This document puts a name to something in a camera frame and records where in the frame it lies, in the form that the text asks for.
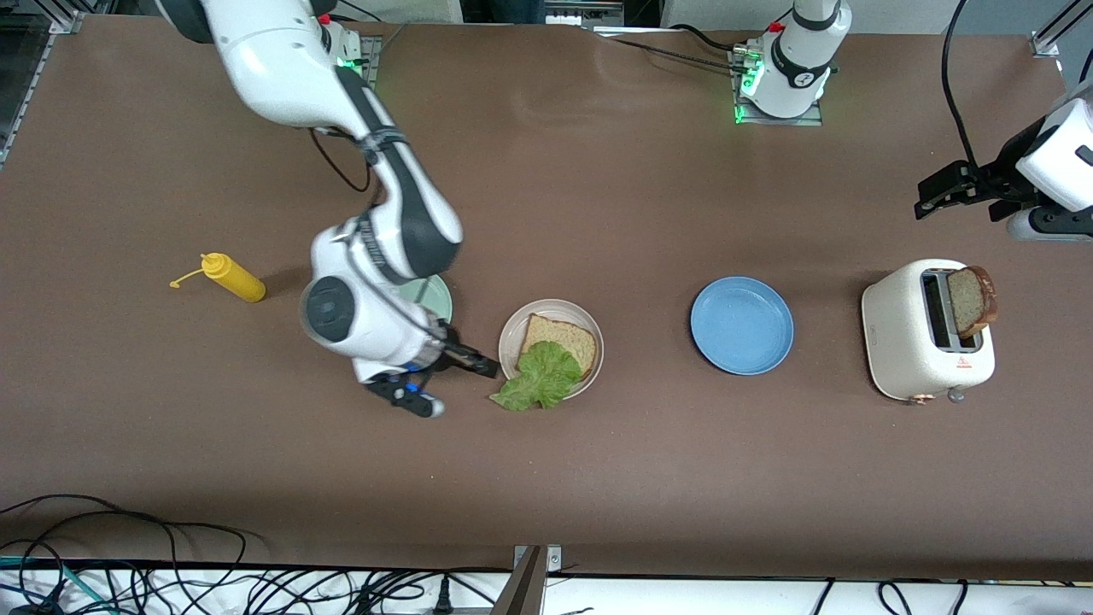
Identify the green lettuce leaf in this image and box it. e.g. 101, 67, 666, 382
489, 340, 583, 413

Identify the brown bread slice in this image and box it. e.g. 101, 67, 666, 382
519, 313, 599, 381
946, 266, 999, 338

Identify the yellow mustard squeeze bottle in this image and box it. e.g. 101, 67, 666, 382
169, 252, 267, 304

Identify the beige plate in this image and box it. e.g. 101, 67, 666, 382
498, 299, 605, 402

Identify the green plate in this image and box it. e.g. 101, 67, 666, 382
400, 273, 453, 327

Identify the blue plate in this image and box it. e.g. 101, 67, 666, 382
690, 276, 795, 377

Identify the white toaster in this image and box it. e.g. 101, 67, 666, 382
861, 259, 997, 405

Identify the grey power strip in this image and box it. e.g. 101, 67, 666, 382
538, 0, 626, 25

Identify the aluminium frame profile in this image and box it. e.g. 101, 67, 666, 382
0, 0, 112, 165
1032, 0, 1093, 59

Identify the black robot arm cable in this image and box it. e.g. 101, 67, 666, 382
307, 126, 375, 195
942, 0, 983, 167

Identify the grey metal bracket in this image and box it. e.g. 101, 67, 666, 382
491, 545, 563, 615

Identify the thin black power cable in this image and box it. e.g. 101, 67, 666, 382
593, 24, 754, 74

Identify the looped black floor cable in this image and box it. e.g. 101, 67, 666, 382
0, 494, 257, 615

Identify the teal cable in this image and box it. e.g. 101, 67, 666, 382
0, 555, 114, 615

